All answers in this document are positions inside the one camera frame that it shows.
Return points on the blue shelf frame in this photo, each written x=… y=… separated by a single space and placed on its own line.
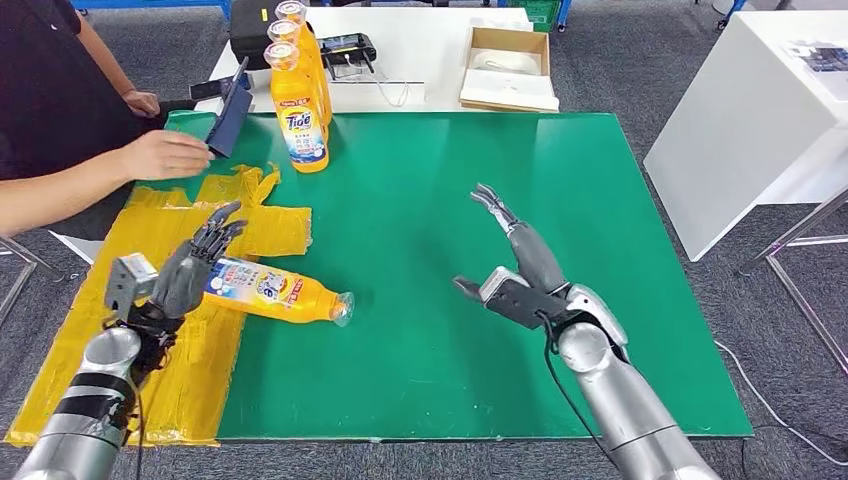
x=146 y=3

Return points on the person's right hand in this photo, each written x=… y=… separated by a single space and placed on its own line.
x=166 y=156

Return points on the person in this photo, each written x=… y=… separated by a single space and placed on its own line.
x=40 y=86

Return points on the black phone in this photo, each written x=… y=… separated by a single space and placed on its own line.
x=206 y=88

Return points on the blue folio tablet case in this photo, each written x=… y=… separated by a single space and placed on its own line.
x=228 y=126

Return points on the white panel-sided table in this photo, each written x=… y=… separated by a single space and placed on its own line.
x=729 y=132

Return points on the blue castor leg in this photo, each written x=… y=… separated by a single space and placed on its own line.
x=731 y=12

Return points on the metal chair frame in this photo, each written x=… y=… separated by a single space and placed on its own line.
x=23 y=262

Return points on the green table mat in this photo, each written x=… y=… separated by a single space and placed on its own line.
x=424 y=199

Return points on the white seat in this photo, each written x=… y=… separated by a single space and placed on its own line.
x=83 y=248

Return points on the green plastic crate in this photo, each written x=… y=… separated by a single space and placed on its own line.
x=540 y=12

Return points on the white desk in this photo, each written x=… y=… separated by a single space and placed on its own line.
x=420 y=46

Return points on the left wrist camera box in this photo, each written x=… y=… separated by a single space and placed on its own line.
x=129 y=281

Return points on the blue rack post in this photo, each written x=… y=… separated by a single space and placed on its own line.
x=564 y=12

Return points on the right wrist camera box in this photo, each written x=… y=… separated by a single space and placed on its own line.
x=517 y=301

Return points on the white sheet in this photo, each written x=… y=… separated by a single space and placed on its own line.
x=509 y=88

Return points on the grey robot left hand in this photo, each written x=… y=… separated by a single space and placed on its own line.
x=175 y=281

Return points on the person's left forearm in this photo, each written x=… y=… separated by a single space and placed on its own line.
x=102 y=60

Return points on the printed booklet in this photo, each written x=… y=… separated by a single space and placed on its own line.
x=821 y=56

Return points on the white pouch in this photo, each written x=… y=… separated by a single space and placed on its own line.
x=502 y=63

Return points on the person's left hand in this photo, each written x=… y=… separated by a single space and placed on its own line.
x=142 y=104

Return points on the black carrying case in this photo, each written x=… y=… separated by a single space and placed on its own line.
x=250 y=33

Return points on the yellow taped sheet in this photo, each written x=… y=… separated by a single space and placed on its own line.
x=86 y=344

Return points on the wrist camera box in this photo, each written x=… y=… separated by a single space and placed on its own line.
x=517 y=301
x=129 y=281

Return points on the open cardboard box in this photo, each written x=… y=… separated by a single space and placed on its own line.
x=510 y=38

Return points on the black remote controller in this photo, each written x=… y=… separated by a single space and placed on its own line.
x=348 y=48

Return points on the person's right forearm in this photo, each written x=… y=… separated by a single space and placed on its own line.
x=60 y=192

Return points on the metal table frame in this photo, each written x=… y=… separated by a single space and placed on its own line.
x=815 y=240

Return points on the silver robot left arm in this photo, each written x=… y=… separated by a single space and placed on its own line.
x=93 y=404

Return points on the orange detergent bottle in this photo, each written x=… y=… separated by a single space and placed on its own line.
x=298 y=119
x=286 y=33
x=311 y=46
x=278 y=295

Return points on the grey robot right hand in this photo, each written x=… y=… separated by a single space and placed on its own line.
x=536 y=262

